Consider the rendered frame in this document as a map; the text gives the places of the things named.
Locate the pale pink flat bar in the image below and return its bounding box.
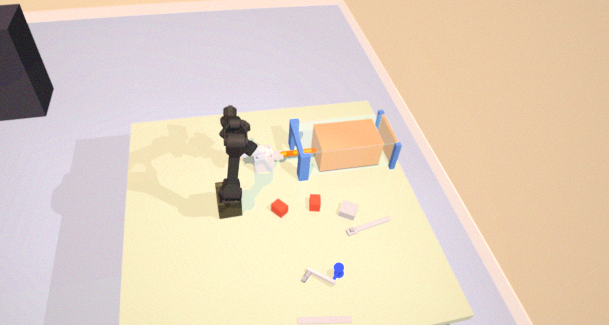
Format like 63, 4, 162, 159
297, 316, 352, 324

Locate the pale pink cube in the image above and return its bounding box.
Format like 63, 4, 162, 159
338, 200, 359, 221

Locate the crank handle with blue knob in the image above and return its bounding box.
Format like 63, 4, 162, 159
301, 262, 344, 285

